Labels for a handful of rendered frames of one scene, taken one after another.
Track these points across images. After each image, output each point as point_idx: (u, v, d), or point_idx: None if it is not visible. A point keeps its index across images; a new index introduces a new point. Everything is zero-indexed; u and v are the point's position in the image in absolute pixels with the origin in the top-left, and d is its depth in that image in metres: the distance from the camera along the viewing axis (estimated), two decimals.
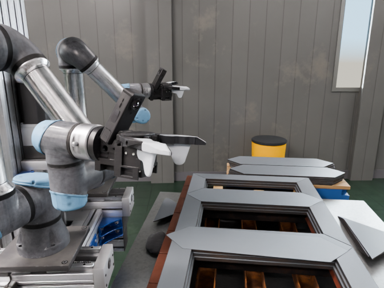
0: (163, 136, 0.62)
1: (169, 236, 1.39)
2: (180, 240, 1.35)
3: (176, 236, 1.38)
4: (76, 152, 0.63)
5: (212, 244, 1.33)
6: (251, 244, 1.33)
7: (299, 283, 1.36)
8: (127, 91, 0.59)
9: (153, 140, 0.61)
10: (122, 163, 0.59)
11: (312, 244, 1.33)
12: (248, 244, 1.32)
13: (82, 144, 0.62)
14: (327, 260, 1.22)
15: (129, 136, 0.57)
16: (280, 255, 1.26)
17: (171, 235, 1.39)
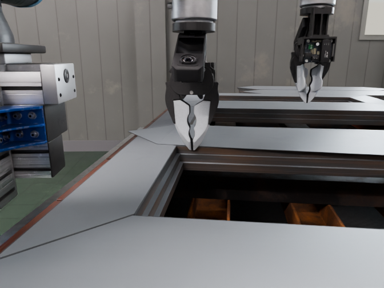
0: (196, 104, 0.54)
1: (134, 132, 0.68)
2: (156, 136, 0.64)
3: (148, 132, 0.67)
4: None
5: (223, 140, 0.61)
6: (307, 140, 0.61)
7: None
8: (172, 72, 0.45)
9: (198, 95, 0.55)
10: None
11: None
12: (301, 141, 0.61)
13: (171, 16, 0.53)
14: None
15: (173, 88, 0.54)
16: (382, 152, 0.54)
17: (138, 131, 0.68)
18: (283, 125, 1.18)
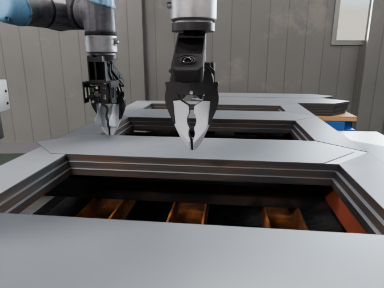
0: (196, 104, 0.54)
1: (40, 142, 0.78)
2: (56, 146, 0.75)
3: (52, 143, 0.78)
4: None
5: (110, 149, 0.73)
6: (181, 148, 0.73)
7: (271, 224, 0.75)
8: (172, 72, 0.45)
9: (198, 95, 0.55)
10: None
11: (290, 147, 0.75)
12: (176, 148, 0.73)
13: (171, 16, 0.53)
14: (316, 161, 0.65)
15: (173, 89, 0.54)
16: (230, 157, 0.67)
17: (44, 142, 0.79)
18: None
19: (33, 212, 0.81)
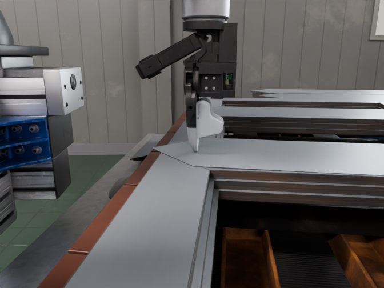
0: None
1: (159, 150, 0.57)
2: (188, 155, 0.54)
3: (177, 150, 0.57)
4: None
5: (269, 160, 0.52)
6: (367, 159, 0.52)
7: None
8: None
9: None
10: None
11: None
12: (360, 160, 0.52)
13: None
14: None
15: None
16: None
17: (164, 148, 0.58)
18: (308, 134, 1.08)
19: None
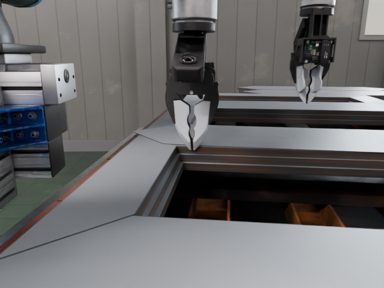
0: (196, 104, 0.54)
1: (138, 132, 0.68)
2: (161, 136, 0.64)
3: (153, 132, 0.67)
4: None
5: (228, 140, 0.62)
6: (311, 139, 0.62)
7: None
8: (172, 72, 0.45)
9: (198, 95, 0.55)
10: None
11: None
12: (304, 139, 0.62)
13: (171, 16, 0.53)
14: None
15: (173, 88, 0.54)
16: None
17: (142, 131, 0.68)
18: (283, 125, 1.18)
19: None
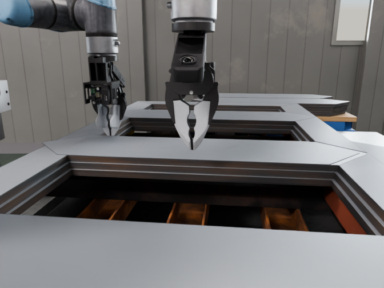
0: (196, 104, 0.54)
1: (46, 143, 0.78)
2: (62, 147, 0.75)
3: (58, 144, 0.78)
4: None
5: (116, 150, 0.73)
6: (187, 149, 0.74)
7: (271, 225, 0.75)
8: (172, 72, 0.45)
9: (198, 95, 0.55)
10: None
11: (295, 147, 0.75)
12: (182, 150, 0.73)
13: (171, 15, 0.53)
14: (323, 162, 0.65)
15: (173, 88, 0.54)
16: (236, 158, 0.67)
17: (50, 143, 0.79)
18: None
19: (34, 213, 0.81)
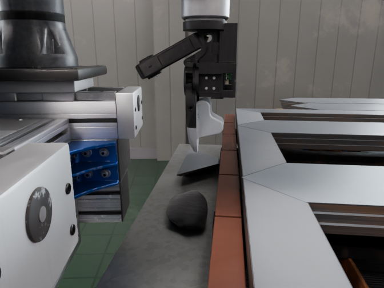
0: None
1: (251, 179, 0.55)
2: (288, 187, 0.52)
3: (270, 180, 0.55)
4: None
5: (377, 193, 0.50)
6: None
7: None
8: None
9: None
10: None
11: None
12: None
13: None
14: None
15: None
16: None
17: (255, 178, 0.56)
18: None
19: None
